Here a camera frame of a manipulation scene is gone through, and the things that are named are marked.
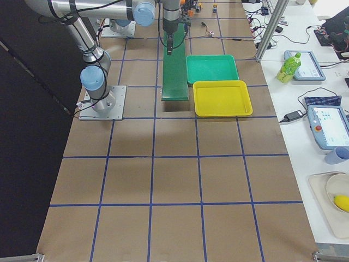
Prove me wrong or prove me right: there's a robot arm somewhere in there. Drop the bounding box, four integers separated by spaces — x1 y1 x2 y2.
26 1 184 112

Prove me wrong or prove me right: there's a plaid cloth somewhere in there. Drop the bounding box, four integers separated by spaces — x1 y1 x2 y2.
304 96 342 106

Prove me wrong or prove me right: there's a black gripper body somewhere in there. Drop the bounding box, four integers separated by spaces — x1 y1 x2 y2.
163 16 188 36

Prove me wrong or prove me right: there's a yellow plastic tray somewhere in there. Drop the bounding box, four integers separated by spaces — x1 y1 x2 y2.
193 80 253 117

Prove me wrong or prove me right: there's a green plastic tray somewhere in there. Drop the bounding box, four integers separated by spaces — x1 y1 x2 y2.
186 55 239 86

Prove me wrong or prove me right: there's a yellow lemon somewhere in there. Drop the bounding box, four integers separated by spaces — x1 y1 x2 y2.
333 195 349 212

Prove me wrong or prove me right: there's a red black power cable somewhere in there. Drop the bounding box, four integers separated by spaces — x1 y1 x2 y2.
200 21 257 43

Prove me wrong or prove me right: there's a teach pendant near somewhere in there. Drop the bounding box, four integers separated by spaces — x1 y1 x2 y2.
307 105 348 150

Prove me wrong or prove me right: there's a beige tray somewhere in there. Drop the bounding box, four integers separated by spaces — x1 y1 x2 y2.
308 171 348 239

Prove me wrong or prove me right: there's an aluminium frame post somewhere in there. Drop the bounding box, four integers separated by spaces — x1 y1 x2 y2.
255 0 289 62

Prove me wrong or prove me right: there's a green conveyor belt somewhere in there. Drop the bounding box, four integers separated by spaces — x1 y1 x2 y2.
161 23 189 101

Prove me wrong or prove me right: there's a yellow push button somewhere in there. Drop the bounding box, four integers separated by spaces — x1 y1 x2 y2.
195 3 202 13
212 4 218 13

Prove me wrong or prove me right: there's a blue cup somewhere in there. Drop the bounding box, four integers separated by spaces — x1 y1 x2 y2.
324 147 348 164

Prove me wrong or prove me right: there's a green tea bottle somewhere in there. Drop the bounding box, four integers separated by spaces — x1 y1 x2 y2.
276 52 301 84

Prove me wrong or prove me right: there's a teach pendant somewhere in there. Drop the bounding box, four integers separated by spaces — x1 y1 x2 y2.
307 105 348 150
284 50 326 81

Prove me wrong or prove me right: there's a black power adapter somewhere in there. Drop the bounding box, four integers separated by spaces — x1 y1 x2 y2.
280 110 305 123

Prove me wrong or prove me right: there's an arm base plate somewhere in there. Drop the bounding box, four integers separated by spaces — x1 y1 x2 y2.
101 19 136 38
77 86 127 121

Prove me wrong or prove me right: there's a beige plate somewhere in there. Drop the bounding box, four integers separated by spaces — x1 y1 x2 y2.
326 174 348 213

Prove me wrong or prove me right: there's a teach pendant far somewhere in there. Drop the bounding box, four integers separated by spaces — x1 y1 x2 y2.
284 50 326 81

